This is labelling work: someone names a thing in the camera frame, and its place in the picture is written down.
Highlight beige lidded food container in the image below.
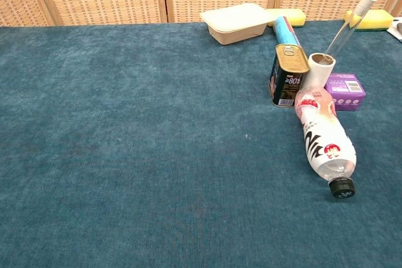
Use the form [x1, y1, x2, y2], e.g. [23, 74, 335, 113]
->
[199, 3, 271, 46]

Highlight gold lid luncheon meat tin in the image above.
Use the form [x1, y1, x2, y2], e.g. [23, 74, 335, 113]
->
[268, 43, 310, 109]

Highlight white labelled plastic drink bottle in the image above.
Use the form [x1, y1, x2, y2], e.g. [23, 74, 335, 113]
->
[293, 87, 357, 200]

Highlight yellow sponge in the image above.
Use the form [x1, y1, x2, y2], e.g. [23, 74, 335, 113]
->
[344, 9, 394, 32]
[266, 8, 307, 28]

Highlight blue table cloth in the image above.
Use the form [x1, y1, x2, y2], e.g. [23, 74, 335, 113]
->
[0, 19, 402, 268]

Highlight purple soap box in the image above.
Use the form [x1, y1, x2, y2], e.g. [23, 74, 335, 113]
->
[324, 73, 367, 112]

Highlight clear glass test tube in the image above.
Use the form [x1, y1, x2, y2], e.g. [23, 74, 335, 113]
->
[324, 0, 378, 57]

